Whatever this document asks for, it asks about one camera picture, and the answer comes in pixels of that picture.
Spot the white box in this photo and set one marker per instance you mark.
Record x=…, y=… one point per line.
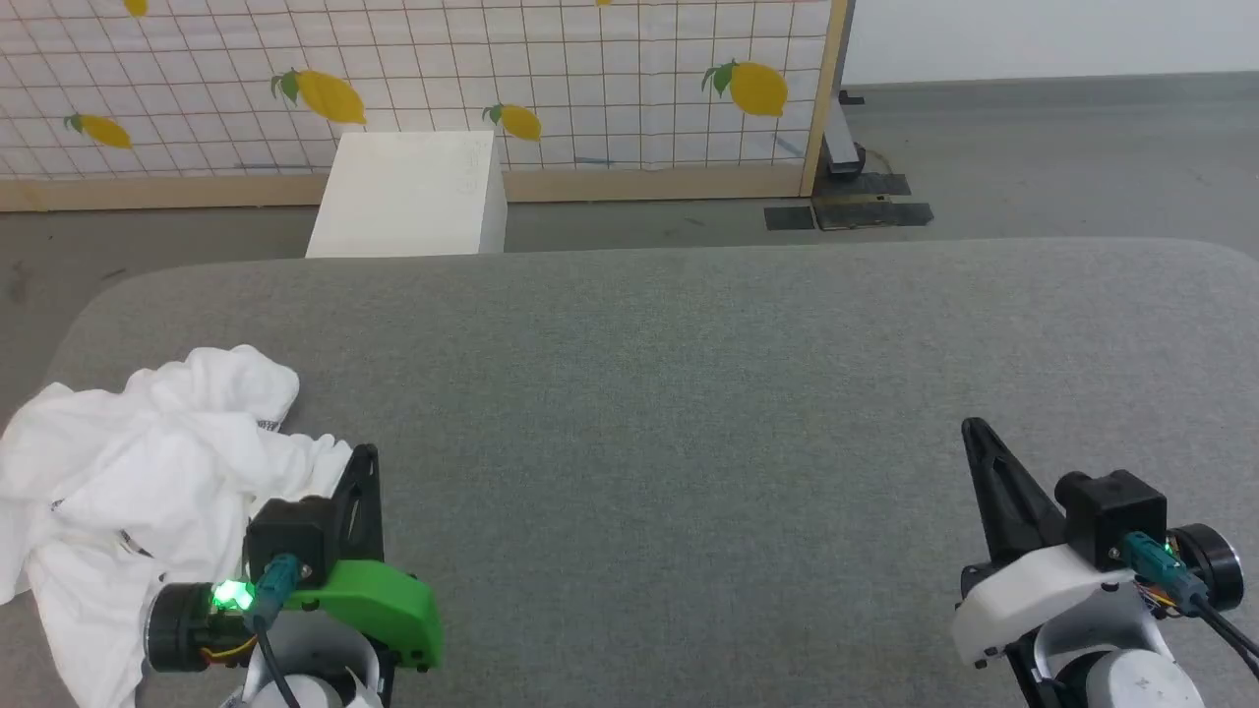
x=403, y=197

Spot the metal partition foot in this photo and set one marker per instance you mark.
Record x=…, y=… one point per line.
x=841, y=147

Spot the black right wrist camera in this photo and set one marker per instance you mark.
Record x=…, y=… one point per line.
x=1116, y=511

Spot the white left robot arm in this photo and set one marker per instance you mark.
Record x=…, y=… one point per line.
x=315, y=688

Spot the black left wrist motor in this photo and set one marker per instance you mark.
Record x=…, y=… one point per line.
x=177, y=629

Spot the lemon print partition screen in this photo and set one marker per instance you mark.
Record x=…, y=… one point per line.
x=590, y=79

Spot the black right wrist motor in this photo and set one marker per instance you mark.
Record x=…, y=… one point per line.
x=1215, y=560

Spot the small black floor mat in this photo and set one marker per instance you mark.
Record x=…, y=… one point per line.
x=789, y=217

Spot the long black floor mat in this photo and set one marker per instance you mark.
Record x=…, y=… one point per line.
x=875, y=214

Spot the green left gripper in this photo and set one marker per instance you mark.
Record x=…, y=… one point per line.
x=384, y=600

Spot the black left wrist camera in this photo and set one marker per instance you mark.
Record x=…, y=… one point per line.
x=290, y=536

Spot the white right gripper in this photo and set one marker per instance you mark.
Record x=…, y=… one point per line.
x=1043, y=590

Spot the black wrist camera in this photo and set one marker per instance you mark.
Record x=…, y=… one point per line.
x=1116, y=511
x=290, y=536

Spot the black wrist motor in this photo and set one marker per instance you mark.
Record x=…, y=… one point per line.
x=1215, y=560
x=177, y=629

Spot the white garment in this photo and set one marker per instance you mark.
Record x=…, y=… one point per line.
x=148, y=462

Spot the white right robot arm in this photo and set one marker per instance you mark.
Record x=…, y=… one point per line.
x=1131, y=688

